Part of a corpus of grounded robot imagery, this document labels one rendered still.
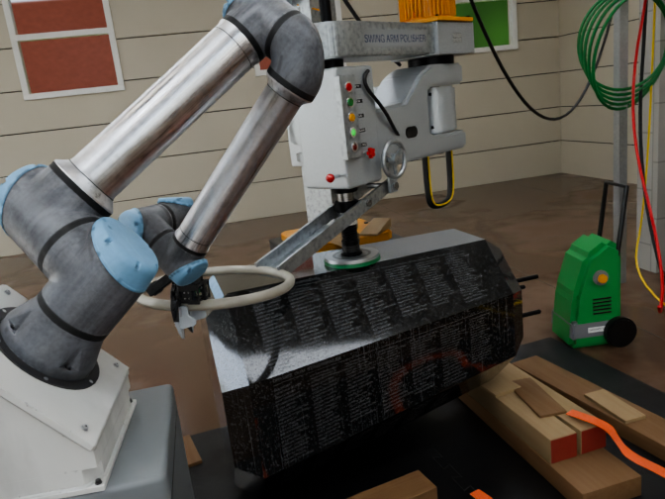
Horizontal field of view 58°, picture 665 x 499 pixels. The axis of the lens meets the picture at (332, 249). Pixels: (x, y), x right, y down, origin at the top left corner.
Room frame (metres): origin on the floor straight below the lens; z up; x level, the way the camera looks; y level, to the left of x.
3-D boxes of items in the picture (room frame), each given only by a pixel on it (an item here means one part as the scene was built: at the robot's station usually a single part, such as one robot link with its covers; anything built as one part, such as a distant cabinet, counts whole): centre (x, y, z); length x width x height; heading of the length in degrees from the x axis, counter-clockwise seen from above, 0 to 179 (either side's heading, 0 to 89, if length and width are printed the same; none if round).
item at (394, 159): (2.25, -0.24, 1.22); 0.15 x 0.10 x 0.15; 137
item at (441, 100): (2.73, -0.52, 1.37); 0.19 x 0.19 x 0.20
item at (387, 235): (3.14, -0.02, 0.76); 0.49 x 0.49 x 0.05; 18
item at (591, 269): (3.12, -1.39, 0.43); 0.35 x 0.35 x 0.87; 3
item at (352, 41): (2.50, -0.31, 1.64); 0.96 x 0.25 x 0.17; 137
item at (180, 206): (1.55, 0.40, 1.20); 0.10 x 0.09 x 0.12; 149
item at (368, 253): (2.25, -0.07, 0.87); 0.21 x 0.21 x 0.01
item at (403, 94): (2.52, -0.35, 1.33); 0.74 x 0.23 x 0.49; 137
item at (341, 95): (2.12, -0.11, 1.40); 0.08 x 0.03 x 0.28; 137
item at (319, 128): (2.31, -0.13, 1.35); 0.36 x 0.22 x 0.45; 137
